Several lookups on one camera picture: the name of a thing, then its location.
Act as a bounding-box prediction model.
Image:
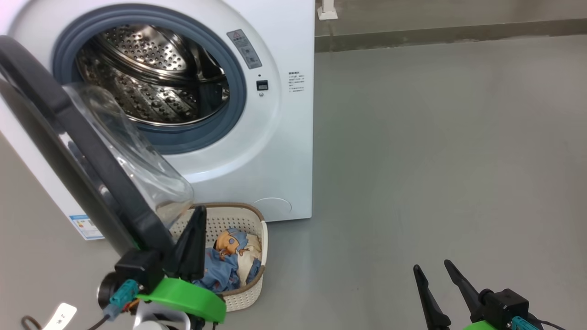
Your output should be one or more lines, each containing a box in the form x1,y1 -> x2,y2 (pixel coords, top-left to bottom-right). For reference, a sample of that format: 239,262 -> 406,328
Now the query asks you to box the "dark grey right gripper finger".
413,264 -> 452,330
444,259 -> 482,321

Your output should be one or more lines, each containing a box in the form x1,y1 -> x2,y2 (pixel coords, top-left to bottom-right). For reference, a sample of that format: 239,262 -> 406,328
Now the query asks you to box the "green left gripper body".
137,277 -> 227,324

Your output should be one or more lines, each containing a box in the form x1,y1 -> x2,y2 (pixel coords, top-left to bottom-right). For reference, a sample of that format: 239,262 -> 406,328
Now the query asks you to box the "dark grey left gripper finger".
165,206 -> 207,281

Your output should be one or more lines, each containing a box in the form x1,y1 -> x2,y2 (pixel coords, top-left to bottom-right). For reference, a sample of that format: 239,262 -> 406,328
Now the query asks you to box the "blue cartoon print garment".
193,247 -> 262,294

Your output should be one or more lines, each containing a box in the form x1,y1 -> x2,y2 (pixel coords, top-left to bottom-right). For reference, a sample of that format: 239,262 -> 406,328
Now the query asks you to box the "cream and blue cartoon garment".
215,228 -> 263,275

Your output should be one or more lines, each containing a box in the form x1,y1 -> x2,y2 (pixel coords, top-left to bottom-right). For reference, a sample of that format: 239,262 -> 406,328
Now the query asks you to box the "washer door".
0,36 -> 194,257

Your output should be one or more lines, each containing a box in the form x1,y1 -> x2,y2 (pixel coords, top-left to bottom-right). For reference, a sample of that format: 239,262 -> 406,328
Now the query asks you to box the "white front-load washing machine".
0,0 -> 316,241

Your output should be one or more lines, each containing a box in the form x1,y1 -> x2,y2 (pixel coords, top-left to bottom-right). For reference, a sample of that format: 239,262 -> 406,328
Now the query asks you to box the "cream perforated laundry basket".
167,203 -> 268,312

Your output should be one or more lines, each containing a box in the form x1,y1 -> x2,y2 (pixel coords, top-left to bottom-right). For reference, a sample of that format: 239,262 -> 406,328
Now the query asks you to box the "blue white energy label sticker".
69,214 -> 105,241

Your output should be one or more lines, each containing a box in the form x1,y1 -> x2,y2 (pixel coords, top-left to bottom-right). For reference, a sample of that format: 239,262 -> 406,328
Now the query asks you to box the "dark cable with teal plug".
511,316 -> 567,330
21,280 -> 139,330

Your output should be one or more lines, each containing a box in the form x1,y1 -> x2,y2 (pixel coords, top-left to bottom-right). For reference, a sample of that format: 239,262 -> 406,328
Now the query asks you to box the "white paper cable tag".
44,302 -> 78,330

